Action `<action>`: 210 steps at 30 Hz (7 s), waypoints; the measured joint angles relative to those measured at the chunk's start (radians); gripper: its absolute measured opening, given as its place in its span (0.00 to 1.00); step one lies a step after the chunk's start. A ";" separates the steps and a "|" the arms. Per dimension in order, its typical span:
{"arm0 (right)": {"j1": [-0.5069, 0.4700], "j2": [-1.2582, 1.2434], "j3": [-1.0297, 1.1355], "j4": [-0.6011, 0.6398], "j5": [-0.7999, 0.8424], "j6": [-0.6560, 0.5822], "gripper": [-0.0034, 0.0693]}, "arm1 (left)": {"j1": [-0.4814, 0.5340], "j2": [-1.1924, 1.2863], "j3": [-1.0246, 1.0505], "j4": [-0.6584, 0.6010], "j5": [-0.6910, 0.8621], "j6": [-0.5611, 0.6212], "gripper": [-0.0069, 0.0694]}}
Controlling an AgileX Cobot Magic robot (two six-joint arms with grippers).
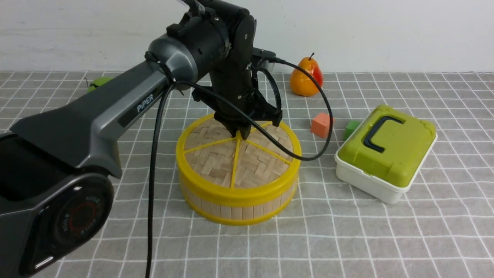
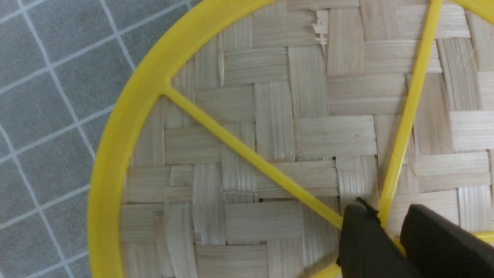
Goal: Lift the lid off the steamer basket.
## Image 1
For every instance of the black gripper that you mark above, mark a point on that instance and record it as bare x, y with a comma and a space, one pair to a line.
240, 87

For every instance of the yellow woven steamer lid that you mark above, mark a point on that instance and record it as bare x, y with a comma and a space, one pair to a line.
231, 171

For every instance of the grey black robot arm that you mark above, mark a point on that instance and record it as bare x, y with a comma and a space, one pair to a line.
55, 166

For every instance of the yellow bamboo steamer basket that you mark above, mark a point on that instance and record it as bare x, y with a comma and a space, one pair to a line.
239, 215

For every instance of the orange toy pear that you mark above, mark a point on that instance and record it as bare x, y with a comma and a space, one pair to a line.
301, 84

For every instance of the orange foam cube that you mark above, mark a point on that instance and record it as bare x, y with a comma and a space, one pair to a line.
320, 125

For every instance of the green foam cube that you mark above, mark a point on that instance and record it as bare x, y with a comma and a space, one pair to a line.
351, 126

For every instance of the green white lidded box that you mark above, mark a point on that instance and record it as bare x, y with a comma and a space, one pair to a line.
384, 154

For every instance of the green toy apple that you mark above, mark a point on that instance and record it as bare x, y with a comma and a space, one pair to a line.
96, 82

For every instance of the grey checked tablecloth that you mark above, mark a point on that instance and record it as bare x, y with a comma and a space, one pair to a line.
441, 228

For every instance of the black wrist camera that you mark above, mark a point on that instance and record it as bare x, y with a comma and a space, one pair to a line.
262, 59

